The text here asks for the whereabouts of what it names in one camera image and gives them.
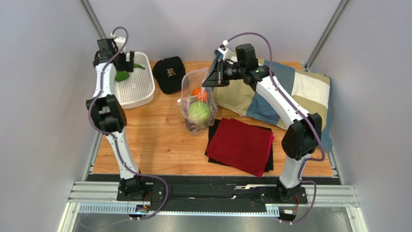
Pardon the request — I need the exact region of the green toy bell pepper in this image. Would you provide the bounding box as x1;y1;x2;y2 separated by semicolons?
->
115;71;130;82

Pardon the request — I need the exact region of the clear zip top bag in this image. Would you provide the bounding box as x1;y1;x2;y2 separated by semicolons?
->
177;68;218;134

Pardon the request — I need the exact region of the green toy cabbage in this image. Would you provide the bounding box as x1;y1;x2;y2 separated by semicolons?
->
188;101;211;123

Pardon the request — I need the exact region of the purple toy eggplant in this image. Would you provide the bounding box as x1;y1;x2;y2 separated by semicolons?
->
185;119;210;134

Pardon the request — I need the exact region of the green toy chili pepper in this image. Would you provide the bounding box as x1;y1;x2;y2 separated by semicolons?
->
133;64;146;70

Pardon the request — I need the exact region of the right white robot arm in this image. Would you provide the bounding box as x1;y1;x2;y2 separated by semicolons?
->
202;41;322;202

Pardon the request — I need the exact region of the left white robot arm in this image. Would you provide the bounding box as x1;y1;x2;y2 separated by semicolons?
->
86;39;148;201

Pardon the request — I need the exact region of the white plastic basket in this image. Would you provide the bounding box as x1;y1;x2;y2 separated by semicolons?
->
115;52;155;109

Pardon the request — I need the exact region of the black baseball cap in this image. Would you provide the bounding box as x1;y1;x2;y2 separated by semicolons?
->
152;56;186;94

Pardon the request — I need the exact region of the red folded cloth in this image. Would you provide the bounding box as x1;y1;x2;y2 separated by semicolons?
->
206;118;274;177

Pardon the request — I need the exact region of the checked blue beige pillow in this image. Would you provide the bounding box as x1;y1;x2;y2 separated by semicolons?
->
213;58;333;152

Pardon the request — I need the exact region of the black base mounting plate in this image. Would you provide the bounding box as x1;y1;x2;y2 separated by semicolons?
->
117;175;308;213

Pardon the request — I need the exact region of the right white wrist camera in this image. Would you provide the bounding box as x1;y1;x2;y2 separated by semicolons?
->
217;40;233;62

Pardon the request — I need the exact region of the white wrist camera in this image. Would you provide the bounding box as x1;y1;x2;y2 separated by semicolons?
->
110;32;126;54
217;40;233;62

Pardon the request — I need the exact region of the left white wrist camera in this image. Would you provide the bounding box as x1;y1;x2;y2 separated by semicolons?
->
110;32;126;54

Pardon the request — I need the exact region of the left corner aluminium post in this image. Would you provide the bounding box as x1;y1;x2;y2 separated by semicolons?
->
79;0;117;61

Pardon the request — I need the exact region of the corner aluminium post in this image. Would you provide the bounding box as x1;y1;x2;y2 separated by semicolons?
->
79;0;117;61
303;0;351;71

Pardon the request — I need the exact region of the right corner aluminium post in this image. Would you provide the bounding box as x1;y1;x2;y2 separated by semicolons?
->
303;0;351;71

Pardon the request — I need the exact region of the aluminium frame rail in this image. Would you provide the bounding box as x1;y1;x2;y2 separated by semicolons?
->
58;174;367;232

